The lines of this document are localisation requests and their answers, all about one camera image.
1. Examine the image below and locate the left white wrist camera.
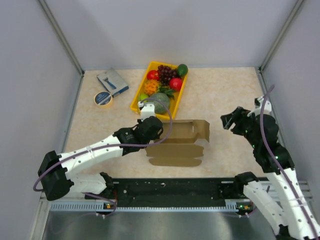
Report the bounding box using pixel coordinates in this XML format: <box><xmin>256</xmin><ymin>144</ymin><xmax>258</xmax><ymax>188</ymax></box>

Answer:
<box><xmin>137</xmin><ymin>101</ymin><xmax>156</xmax><ymax>121</ymax></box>

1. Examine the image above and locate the left aluminium frame post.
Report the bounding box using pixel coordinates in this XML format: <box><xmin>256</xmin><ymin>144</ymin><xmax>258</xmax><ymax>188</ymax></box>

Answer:
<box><xmin>36</xmin><ymin>0</ymin><xmax>85</xmax><ymax>76</ymax></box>

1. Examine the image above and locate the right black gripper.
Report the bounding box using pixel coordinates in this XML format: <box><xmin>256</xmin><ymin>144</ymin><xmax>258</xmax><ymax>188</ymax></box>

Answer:
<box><xmin>220</xmin><ymin>106</ymin><xmax>260</xmax><ymax>148</ymax></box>

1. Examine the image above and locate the right aluminium frame post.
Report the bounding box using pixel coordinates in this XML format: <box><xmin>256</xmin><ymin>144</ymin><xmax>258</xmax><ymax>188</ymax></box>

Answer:
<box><xmin>258</xmin><ymin>0</ymin><xmax>307</xmax><ymax>74</ymax></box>

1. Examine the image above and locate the red pomegranate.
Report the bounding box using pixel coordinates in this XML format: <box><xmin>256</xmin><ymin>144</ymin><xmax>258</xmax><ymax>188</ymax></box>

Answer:
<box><xmin>169</xmin><ymin>77</ymin><xmax>183</xmax><ymax>92</ymax></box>

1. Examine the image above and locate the beige masking tape roll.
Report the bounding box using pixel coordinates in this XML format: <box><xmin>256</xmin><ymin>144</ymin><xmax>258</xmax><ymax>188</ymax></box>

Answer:
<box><xmin>93</xmin><ymin>91</ymin><xmax>114</xmax><ymax>109</ymax></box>

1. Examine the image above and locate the yellow plastic tray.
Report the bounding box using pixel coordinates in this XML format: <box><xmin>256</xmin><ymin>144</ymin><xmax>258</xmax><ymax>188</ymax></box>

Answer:
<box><xmin>130</xmin><ymin>61</ymin><xmax>188</xmax><ymax>118</ymax></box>

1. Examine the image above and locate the small green lime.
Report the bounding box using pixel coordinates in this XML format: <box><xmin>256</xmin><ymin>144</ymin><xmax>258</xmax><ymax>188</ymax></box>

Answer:
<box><xmin>138</xmin><ymin>93</ymin><xmax>149</xmax><ymax>101</ymax></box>

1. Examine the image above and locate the dark purple grape bunch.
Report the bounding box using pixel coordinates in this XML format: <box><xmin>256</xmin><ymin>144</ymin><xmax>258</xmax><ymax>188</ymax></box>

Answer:
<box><xmin>157</xmin><ymin>65</ymin><xmax>178</xmax><ymax>86</ymax></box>

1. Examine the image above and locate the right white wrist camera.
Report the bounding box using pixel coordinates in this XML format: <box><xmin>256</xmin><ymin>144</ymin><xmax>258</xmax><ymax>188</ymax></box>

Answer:
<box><xmin>247</xmin><ymin>95</ymin><xmax>273</xmax><ymax>118</ymax></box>

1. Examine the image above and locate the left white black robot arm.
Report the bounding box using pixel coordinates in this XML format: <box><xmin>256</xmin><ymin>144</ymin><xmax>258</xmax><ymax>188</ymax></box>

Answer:
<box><xmin>38</xmin><ymin>116</ymin><xmax>164</xmax><ymax>201</ymax></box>

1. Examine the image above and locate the brown cardboard box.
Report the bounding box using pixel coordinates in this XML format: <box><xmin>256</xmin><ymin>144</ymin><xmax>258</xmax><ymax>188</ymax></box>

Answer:
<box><xmin>145</xmin><ymin>119</ymin><xmax>210</xmax><ymax>167</ymax></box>

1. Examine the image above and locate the orange pineapple with leaves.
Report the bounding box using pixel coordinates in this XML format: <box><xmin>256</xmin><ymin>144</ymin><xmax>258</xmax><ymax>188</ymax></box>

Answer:
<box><xmin>143</xmin><ymin>79</ymin><xmax>175</xmax><ymax>99</ymax></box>

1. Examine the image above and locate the green round melon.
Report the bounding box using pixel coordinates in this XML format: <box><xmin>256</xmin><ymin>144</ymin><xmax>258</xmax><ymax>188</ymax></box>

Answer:
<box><xmin>149</xmin><ymin>92</ymin><xmax>171</xmax><ymax>115</ymax></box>

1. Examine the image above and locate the blue razor package box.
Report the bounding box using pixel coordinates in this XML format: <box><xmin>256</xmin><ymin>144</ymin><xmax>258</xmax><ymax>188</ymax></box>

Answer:
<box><xmin>96</xmin><ymin>68</ymin><xmax>129</xmax><ymax>97</ymax></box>

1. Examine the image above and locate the green avocado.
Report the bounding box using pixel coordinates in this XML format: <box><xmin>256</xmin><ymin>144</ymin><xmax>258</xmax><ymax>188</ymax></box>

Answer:
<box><xmin>176</xmin><ymin>63</ymin><xmax>189</xmax><ymax>77</ymax></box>

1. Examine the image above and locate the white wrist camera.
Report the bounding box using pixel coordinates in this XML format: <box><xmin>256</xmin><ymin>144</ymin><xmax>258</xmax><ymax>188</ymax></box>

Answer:
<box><xmin>137</xmin><ymin>101</ymin><xmax>156</xmax><ymax>121</ymax></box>
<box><xmin>247</xmin><ymin>95</ymin><xmax>273</xmax><ymax>118</ymax></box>

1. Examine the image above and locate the red apple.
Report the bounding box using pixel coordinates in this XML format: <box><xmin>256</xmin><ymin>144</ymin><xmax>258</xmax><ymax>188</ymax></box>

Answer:
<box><xmin>146</xmin><ymin>70</ymin><xmax>160</xmax><ymax>81</ymax></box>

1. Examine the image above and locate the aluminium front rail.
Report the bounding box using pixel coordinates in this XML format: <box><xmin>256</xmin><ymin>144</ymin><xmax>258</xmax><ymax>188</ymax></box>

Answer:
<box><xmin>39</xmin><ymin>180</ymin><xmax>315</xmax><ymax>213</ymax></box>

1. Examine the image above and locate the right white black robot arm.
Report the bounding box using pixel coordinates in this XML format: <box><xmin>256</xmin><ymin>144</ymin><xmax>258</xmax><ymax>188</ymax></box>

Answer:
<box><xmin>220</xmin><ymin>107</ymin><xmax>320</xmax><ymax>240</ymax></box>

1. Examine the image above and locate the aluminium frame post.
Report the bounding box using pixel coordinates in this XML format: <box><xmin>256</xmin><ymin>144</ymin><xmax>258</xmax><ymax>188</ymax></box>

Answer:
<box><xmin>258</xmin><ymin>0</ymin><xmax>307</xmax><ymax>74</ymax></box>
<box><xmin>36</xmin><ymin>0</ymin><xmax>85</xmax><ymax>76</ymax></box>

